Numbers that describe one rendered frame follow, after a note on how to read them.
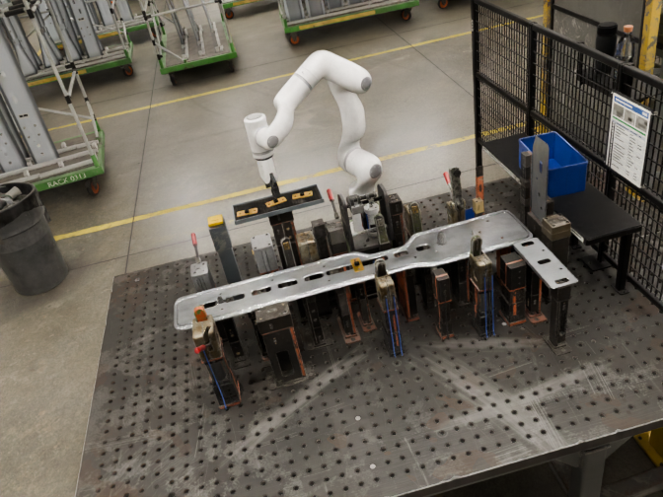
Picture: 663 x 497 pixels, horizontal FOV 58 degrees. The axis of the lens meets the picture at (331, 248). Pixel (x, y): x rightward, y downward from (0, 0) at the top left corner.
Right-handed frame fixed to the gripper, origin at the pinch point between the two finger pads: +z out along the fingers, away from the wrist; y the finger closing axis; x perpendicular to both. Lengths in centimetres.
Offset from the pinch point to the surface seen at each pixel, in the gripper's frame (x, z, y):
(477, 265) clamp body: 51, 19, 68
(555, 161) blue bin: 120, 19, 25
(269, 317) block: -22, 19, 51
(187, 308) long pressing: -47, 22, 25
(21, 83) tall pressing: -119, 19, -371
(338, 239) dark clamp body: 16.7, 18.9, 22.1
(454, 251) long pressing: 51, 22, 52
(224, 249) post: -25.7, 19.7, -0.8
